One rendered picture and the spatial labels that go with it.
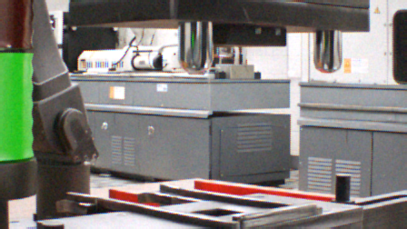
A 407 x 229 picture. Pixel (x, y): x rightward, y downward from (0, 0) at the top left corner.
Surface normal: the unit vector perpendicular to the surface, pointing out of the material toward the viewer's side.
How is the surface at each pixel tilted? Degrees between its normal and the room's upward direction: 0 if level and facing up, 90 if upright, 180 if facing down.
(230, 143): 90
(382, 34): 90
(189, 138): 90
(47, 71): 79
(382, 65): 90
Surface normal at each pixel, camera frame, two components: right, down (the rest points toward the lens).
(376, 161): -0.77, 0.03
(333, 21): 0.69, 0.04
